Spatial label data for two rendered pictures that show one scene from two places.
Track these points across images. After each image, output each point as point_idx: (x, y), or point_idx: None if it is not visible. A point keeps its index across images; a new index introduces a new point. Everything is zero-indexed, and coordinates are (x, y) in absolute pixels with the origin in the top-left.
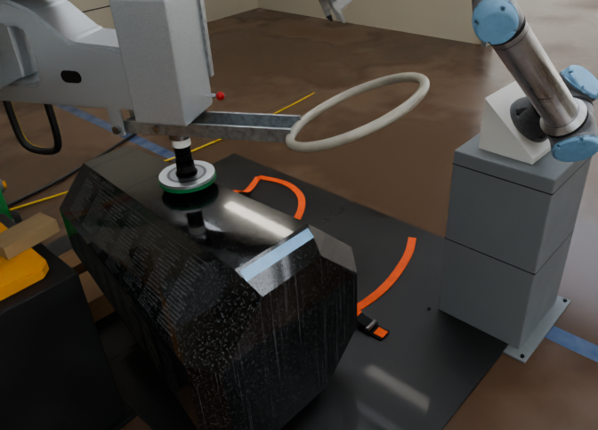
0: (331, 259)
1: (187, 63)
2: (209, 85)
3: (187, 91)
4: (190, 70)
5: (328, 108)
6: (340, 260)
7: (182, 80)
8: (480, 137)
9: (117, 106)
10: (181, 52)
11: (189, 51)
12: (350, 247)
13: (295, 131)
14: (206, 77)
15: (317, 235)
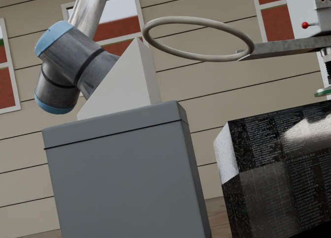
0: (215, 152)
1: (294, 0)
2: (315, 16)
3: (295, 18)
4: (297, 5)
5: (245, 42)
6: (220, 162)
7: (291, 11)
8: (160, 97)
9: None
10: None
11: None
12: (238, 171)
13: (239, 53)
14: (312, 10)
15: (224, 132)
